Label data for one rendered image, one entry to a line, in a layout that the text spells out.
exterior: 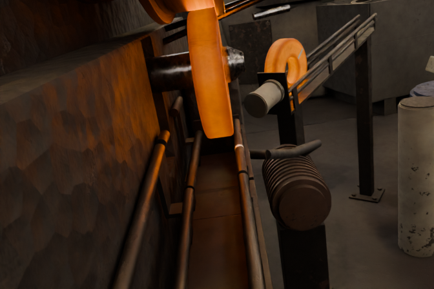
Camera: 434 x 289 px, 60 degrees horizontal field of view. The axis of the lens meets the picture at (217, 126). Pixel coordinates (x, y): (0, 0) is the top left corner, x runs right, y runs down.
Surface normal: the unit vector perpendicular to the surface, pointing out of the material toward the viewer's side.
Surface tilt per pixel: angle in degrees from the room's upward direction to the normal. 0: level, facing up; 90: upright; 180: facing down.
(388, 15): 90
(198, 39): 50
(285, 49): 90
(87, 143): 90
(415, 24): 90
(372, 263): 0
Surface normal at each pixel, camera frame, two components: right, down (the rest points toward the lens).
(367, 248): -0.15, -0.94
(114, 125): 0.99, -0.14
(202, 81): -0.03, 0.22
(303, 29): -0.25, 0.34
